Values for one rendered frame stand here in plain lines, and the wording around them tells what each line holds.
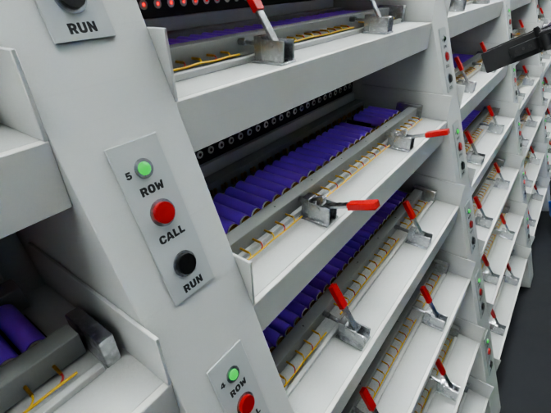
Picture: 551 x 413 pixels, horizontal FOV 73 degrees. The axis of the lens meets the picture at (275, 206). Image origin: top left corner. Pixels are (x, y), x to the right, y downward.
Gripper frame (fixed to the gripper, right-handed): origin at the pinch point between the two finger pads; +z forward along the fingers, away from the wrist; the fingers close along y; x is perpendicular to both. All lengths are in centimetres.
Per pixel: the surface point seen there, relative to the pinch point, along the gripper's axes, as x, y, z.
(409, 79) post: -1.8, -10.8, 19.5
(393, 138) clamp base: 5.4, 8.1, 18.0
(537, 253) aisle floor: 96, -107, 32
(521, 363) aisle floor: 96, -39, 29
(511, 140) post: 35, -81, 22
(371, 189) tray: 8.5, 23.7, 15.9
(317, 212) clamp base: 6.4, 34.9, 16.8
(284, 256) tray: 7.9, 42.5, 17.0
